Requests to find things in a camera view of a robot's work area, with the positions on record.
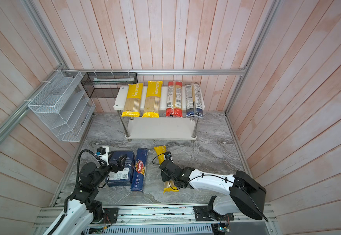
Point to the red clear spaghetti pack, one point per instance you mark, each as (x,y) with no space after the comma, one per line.
(174,100)

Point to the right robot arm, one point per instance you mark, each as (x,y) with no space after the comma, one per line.
(241,193)

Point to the wide blue Barilla pasta box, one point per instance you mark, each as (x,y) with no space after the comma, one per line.
(124,177)

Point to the narrow blue Barilla spaghetti box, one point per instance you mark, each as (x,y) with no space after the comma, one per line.
(139,170)

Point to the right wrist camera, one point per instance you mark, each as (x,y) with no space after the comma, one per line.
(168,155)

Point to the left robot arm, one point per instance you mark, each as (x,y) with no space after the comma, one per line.
(81,208)

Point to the aluminium wall frame rail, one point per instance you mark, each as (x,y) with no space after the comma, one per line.
(16,117)

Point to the black wire mesh basket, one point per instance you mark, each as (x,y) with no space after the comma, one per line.
(106,85)

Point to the blue clear spaghetti pack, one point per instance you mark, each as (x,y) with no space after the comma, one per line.
(194,101)

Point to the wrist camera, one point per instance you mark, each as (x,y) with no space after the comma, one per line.
(168,155)
(102,155)

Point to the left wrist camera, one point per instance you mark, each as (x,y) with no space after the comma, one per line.
(102,155)

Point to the white two-tier shelf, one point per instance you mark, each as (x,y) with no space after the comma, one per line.
(162,128)

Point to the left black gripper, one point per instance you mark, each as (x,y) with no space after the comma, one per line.
(120,166)

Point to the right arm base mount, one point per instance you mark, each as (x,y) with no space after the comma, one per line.
(205,213)

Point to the yellow Pastatime spaghetti pack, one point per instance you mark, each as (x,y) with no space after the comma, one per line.
(169,185)
(152,102)
(133,101)

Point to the white wire mesh rack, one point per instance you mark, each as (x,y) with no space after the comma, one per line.
(65,111)

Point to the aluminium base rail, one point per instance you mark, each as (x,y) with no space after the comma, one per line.
(151,215)

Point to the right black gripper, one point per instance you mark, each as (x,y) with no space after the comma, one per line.
(164,177)

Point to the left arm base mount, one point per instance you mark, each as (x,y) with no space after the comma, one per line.
(105,215)

